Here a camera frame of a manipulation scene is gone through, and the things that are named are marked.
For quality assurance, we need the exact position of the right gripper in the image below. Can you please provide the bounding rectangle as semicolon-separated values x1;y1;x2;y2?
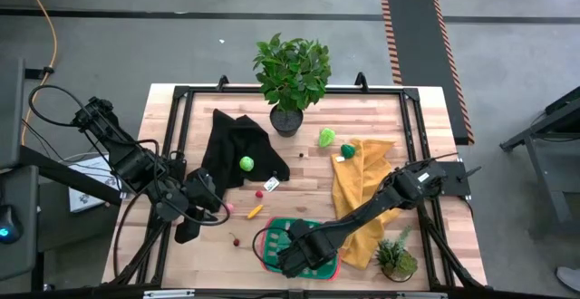
275;218;340;279

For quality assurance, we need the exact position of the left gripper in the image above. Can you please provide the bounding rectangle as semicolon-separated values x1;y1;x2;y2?
174;166;223;246

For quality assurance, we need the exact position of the teal basket with orange rim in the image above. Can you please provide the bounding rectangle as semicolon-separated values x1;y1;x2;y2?
258;216;342;282

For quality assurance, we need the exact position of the black cloth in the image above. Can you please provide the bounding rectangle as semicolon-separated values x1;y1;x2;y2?
200;108;291;203

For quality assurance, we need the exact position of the yellow cloth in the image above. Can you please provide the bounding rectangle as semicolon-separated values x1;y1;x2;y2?
330;138;400;271

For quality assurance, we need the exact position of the small succulent plant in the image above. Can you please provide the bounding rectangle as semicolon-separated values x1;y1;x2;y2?
373;226;421;285

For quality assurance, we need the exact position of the white paper booklet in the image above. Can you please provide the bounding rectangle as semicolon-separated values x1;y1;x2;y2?
67;155;122;214

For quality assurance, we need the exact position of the black stand beam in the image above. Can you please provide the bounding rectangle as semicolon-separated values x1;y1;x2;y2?
17;144;123;207

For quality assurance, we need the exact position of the leafy plant in black pot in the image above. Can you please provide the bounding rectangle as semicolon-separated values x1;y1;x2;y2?
252;32;333;139

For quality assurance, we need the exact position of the grey flat panel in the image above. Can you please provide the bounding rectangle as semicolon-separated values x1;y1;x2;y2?
0;165;40;282
0;56;26;169

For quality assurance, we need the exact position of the black device with light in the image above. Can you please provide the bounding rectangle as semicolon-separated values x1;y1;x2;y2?
0;205;23;246

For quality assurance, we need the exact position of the black mat with striped edges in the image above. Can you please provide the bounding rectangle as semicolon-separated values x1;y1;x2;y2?
379;0;476;146

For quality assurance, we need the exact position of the person's foot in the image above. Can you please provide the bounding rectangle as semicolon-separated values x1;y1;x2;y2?
556;265;580;294

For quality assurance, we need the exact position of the grey metal cart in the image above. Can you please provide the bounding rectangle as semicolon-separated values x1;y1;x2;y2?
499;84;580;237

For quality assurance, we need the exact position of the silver aluminium bracket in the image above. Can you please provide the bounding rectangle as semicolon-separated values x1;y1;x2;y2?
396;291;449;299
143;289;196;299

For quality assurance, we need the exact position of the black aluminium table frame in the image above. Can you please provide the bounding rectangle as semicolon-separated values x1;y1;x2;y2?
103;72;488;291

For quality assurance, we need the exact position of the black cable clip bracket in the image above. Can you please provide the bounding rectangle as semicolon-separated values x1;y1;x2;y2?
24;65;55;81

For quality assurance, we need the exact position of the orange cable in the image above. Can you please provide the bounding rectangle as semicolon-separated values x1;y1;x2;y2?
16;0;59;146

